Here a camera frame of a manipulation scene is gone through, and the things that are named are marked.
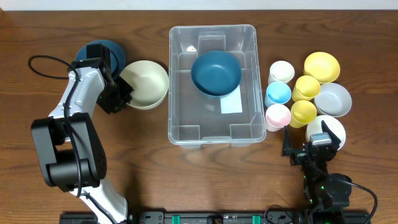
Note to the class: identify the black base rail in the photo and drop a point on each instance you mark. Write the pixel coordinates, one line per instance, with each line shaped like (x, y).
(276, 216)

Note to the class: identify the white small bowl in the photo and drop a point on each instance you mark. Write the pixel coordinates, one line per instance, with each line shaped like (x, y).
(334, 125)

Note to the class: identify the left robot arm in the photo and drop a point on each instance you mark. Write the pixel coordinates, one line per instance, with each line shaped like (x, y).
(69, 149)

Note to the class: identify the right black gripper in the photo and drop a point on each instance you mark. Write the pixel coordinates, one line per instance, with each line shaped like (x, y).
(305, 152)

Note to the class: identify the yellow small bowl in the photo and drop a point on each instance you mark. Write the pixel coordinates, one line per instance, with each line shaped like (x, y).
(322, 66)

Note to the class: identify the dark blue bowl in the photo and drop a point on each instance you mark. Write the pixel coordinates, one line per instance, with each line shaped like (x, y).
(216, 73)
(117, 54)

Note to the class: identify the cream large bowl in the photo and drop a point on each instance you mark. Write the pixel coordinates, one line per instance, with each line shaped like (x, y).
(150, 83)

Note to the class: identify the yellow cup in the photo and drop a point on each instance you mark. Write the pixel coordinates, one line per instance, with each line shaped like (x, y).
(302, 113)
(306, 88)

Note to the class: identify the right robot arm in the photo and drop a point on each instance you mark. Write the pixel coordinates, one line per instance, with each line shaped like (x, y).
(324, 189)

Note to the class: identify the cream white cup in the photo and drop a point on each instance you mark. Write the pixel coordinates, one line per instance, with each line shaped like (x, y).
(281, 71)

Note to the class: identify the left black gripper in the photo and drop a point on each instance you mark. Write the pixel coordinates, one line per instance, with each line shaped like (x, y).
(121, 92)

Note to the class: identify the grey small bowl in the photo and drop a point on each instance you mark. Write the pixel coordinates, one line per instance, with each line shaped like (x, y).
(333, 100)

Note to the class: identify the pink cup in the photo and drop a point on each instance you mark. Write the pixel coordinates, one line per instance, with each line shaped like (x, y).
(277, 117)

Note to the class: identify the light blue cup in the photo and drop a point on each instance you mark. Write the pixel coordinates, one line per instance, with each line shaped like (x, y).
(277, 93)

